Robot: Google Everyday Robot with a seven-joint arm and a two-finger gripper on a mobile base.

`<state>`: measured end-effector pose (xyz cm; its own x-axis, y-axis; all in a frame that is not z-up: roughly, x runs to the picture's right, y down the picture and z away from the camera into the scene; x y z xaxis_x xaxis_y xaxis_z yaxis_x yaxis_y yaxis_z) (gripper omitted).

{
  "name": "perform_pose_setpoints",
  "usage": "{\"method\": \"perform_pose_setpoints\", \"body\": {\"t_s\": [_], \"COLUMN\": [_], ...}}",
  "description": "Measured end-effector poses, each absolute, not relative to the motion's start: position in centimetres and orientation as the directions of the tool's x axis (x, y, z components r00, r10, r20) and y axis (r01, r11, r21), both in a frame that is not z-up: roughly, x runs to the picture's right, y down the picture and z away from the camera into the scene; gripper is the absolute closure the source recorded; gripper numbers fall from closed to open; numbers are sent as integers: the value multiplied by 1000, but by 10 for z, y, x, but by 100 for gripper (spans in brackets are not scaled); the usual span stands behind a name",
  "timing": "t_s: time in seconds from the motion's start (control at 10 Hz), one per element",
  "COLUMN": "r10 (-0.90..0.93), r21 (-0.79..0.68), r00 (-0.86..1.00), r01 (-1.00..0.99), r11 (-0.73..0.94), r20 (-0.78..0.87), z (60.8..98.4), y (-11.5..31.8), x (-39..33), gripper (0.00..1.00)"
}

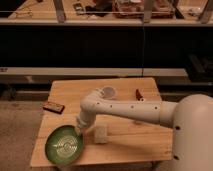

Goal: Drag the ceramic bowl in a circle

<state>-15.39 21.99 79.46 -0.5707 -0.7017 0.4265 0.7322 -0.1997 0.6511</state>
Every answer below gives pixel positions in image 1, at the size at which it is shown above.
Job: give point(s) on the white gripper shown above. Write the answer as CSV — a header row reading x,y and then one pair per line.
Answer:
x,y
81,126

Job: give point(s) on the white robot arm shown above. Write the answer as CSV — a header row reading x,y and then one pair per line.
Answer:
x,y
191,119

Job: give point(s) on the beige sponge block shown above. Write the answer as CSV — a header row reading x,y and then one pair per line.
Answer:
x,y
100,134

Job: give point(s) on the brown chocolate bar box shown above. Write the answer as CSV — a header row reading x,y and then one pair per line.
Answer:
x,y
53,107

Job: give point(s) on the wooden table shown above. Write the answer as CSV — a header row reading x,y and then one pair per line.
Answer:
x,y
127,142

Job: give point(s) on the white plastic cup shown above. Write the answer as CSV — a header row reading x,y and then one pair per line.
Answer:
x,y
108,93

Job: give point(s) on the red marker pen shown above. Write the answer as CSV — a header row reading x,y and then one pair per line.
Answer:
x,y
139,96

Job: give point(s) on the black device on shelf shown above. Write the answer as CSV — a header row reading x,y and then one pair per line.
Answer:
x,y
79,9

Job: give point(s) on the tray of items on shelf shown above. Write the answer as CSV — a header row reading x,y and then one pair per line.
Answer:
x,y
135,9

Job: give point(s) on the long metal shelf rack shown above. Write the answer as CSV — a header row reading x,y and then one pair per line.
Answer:
x,y
46,40

